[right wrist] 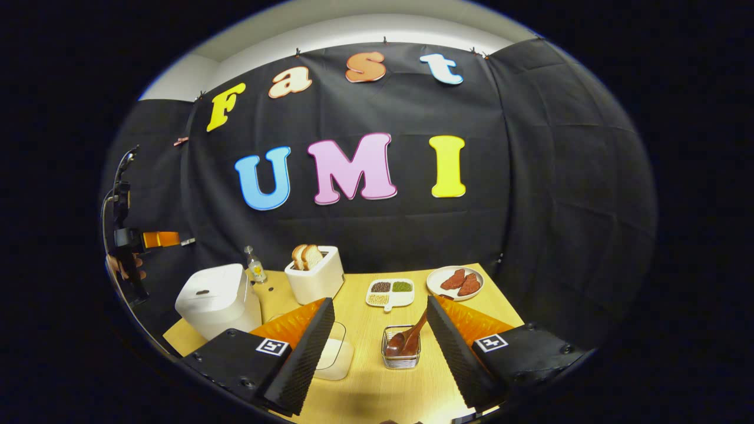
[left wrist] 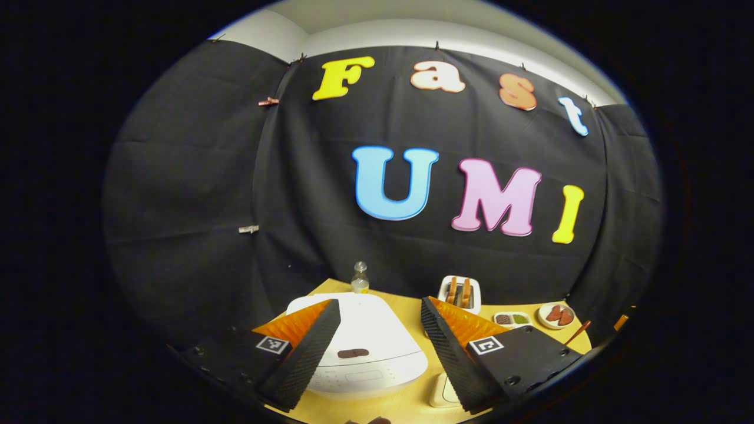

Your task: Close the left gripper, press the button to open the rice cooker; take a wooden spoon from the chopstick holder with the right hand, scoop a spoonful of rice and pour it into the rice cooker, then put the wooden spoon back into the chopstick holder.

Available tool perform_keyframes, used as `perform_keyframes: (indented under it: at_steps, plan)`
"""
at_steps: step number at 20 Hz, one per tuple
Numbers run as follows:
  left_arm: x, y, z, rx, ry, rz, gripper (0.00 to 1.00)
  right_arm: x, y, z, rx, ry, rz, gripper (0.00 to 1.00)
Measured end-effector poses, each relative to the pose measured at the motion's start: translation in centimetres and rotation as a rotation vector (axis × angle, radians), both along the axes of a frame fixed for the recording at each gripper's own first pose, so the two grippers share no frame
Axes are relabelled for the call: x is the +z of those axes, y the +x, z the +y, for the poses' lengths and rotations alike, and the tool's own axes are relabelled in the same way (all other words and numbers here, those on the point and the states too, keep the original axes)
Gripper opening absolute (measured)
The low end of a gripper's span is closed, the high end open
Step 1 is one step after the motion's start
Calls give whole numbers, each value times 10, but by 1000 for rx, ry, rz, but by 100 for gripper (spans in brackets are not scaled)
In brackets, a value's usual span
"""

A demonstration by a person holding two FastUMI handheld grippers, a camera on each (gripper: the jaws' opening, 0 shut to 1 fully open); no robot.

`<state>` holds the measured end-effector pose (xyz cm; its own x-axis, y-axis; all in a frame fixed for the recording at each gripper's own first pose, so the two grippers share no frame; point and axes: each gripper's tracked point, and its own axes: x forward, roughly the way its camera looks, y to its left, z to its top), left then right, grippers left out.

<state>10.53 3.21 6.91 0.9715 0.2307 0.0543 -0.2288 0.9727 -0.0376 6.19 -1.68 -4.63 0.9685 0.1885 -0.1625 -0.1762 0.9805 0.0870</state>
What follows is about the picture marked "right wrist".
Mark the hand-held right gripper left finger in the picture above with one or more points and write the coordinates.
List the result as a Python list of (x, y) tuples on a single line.
[(303, 353)]

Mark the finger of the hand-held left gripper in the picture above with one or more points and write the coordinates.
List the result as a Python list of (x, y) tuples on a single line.
[(162, 239)]

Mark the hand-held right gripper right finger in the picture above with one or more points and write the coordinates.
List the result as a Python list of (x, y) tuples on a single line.
[(453, 353)]

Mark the clear box of rice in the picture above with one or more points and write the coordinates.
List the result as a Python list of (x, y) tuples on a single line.
[(336, 359)]

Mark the brown wooden spoon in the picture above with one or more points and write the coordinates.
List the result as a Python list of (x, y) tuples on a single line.
[(412, 335)]

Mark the white rice cooker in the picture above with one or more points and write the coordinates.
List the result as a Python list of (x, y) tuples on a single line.
[(215, 294)]

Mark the white toaster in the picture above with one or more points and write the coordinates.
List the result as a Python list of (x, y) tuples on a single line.
[(318, 282)]

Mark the round white plate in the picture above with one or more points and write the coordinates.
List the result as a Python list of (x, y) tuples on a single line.
[(436, 280)]

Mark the divided white bean dish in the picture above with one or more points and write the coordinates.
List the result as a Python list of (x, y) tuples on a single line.
[(390, 300)]

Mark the toast bread slice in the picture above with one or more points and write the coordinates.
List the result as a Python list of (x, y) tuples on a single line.
[(297, 257), (313, 256)]

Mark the small clear bottle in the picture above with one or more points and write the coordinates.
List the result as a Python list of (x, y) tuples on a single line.
[(255, 268)]

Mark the black backdrop cloth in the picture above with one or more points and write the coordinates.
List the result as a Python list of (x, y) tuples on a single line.
[(530, 176)]

